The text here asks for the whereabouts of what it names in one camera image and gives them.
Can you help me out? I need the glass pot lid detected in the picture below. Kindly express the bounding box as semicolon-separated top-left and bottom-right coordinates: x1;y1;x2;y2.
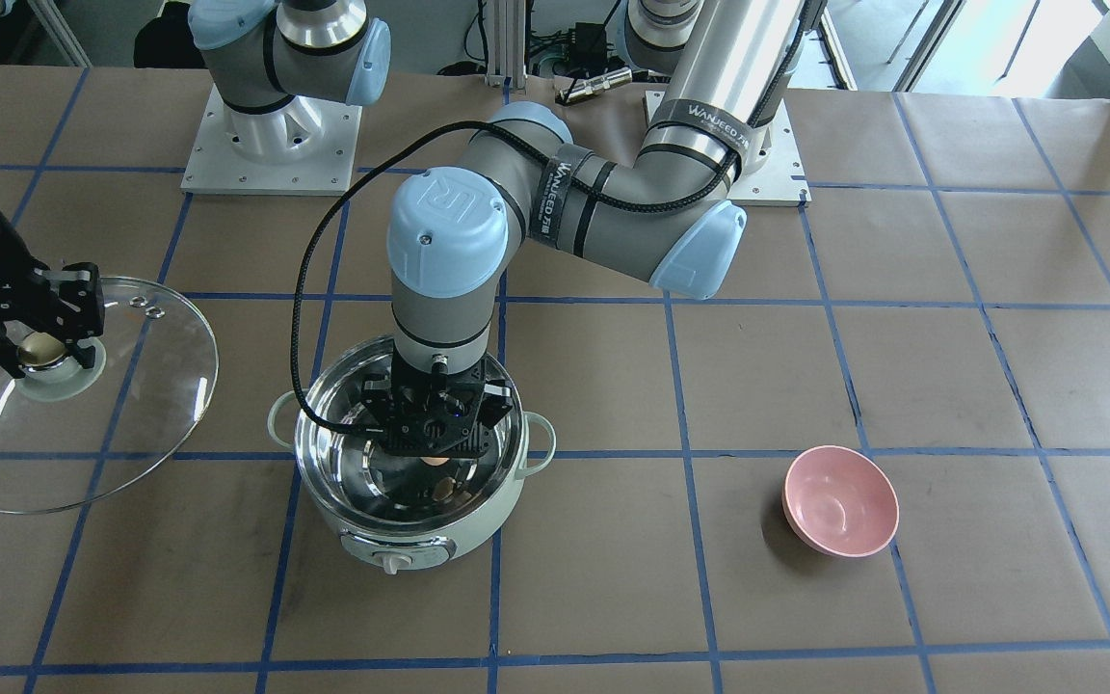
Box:
0;276;219;515

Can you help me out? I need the pink bowl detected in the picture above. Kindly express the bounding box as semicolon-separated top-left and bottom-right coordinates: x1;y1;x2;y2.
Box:
780;445;900;559

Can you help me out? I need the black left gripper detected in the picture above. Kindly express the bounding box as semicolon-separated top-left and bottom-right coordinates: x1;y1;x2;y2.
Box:
354;352;516;460

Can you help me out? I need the mint green electric pot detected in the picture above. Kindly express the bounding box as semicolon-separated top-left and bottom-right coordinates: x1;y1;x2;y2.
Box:
289;335;558;575

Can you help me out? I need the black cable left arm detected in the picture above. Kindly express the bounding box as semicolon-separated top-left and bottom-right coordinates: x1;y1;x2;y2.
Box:
291;0;826;444

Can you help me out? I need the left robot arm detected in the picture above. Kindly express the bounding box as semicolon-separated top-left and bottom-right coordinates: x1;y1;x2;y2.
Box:
349;1;825;457

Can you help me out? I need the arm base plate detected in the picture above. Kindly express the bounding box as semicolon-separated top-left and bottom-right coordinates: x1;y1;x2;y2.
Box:
180;89;362;197
645;92;811;207

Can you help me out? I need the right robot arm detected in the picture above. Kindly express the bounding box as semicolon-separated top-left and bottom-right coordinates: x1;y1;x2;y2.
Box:
0;1;391;379

